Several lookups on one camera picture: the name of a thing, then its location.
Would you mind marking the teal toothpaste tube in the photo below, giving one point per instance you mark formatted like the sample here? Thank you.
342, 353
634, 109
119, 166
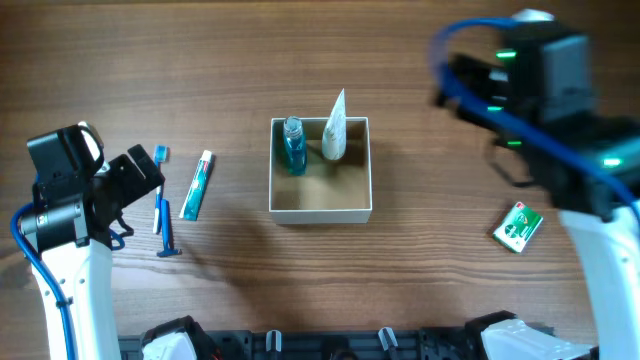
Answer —
193, 201

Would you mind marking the blue mouthwash bottle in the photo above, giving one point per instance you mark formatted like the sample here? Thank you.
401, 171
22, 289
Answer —
295, 145

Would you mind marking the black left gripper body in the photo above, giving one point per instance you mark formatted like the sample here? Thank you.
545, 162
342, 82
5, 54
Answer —
126, 179

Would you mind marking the green soap box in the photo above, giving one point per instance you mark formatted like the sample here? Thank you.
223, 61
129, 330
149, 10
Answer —
517, 227

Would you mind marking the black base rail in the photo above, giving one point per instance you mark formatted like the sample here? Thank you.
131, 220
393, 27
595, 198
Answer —
386, 343

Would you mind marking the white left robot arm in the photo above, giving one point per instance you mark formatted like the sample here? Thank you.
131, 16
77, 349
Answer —
75, 285

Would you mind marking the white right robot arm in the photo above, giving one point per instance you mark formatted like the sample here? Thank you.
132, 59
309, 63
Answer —
607, 249

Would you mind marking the white bamboo conditioner tube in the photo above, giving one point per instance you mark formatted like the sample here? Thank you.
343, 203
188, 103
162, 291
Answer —
334, 134

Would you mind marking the blue disposable razor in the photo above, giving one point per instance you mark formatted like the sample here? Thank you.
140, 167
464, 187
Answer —
165, 227

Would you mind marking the white cardboard box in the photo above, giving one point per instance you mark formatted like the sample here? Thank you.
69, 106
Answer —
329, 192

